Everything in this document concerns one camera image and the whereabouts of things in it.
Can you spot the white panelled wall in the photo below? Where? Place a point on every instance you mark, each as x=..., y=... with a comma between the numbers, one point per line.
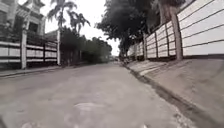
x=196, y=30

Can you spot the grey concrete road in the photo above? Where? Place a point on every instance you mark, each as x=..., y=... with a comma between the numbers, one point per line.
x=90, y=96

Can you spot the building with balcony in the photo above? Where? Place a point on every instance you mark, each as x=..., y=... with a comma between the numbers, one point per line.
x=20, y=16

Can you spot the row of dark trees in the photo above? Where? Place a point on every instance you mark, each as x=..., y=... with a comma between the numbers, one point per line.
x=86, y=50

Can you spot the palm trees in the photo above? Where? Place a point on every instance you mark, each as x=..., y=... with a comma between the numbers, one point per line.
x=68, y=16

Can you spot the white slatted fence wall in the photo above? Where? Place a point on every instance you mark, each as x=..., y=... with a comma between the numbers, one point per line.
x=33, y=51

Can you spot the concrete sidewalk strip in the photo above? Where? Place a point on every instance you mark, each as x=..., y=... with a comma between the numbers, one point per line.
x=26, y=70

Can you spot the large overhanging trees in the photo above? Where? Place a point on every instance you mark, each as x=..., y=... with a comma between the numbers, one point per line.
x=130, y=20

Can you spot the sloped concrete sidewalk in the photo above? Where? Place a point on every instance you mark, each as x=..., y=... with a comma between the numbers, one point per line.
x=186, y=83

